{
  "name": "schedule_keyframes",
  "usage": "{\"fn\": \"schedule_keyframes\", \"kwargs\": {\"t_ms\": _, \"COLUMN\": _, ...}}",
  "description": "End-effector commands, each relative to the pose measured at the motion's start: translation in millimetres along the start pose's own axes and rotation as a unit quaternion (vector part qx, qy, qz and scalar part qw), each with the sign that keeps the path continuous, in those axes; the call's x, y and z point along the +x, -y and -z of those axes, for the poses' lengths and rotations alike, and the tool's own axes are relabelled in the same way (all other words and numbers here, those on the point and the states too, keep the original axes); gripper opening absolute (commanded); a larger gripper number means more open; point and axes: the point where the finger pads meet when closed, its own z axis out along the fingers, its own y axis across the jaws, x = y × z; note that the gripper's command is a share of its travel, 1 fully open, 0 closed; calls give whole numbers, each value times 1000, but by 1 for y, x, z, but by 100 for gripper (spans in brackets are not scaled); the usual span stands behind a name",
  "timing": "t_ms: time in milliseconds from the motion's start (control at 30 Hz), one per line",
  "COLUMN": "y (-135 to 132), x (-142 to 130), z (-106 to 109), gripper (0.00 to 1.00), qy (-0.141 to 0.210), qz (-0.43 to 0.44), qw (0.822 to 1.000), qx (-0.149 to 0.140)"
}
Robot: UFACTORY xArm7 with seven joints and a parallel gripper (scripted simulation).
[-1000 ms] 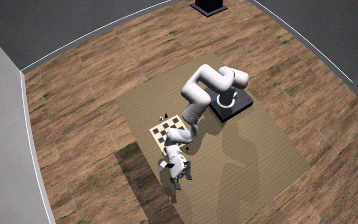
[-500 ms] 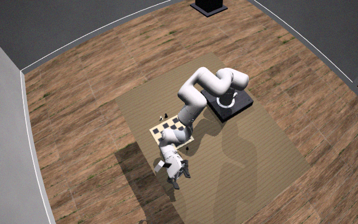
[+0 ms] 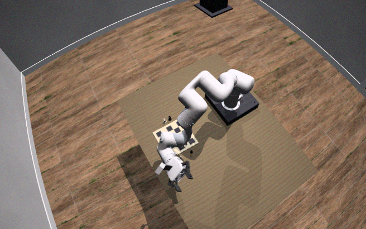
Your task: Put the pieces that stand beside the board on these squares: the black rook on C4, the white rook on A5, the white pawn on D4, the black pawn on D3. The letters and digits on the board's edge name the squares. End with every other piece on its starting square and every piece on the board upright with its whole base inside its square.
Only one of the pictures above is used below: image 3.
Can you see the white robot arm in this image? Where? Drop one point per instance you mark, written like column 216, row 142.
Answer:
column 226, row 90

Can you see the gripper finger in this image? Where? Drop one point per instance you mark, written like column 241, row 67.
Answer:
column 187, row 170
column 171, row 183

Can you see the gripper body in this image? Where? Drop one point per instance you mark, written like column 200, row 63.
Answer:
column 176, row 170

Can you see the chessboard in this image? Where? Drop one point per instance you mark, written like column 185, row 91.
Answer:
column 175, row 127

